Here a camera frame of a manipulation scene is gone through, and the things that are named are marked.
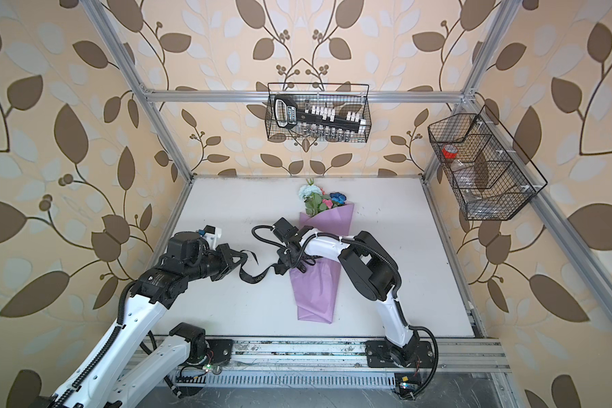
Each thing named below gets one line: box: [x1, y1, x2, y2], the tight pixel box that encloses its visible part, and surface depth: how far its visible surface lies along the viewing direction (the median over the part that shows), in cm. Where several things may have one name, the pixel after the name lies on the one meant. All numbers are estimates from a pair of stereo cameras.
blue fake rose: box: [329, 192, 347, 204], surface depth 110 cm
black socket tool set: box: [273, 95, 367, 142], surface depth 87 cm
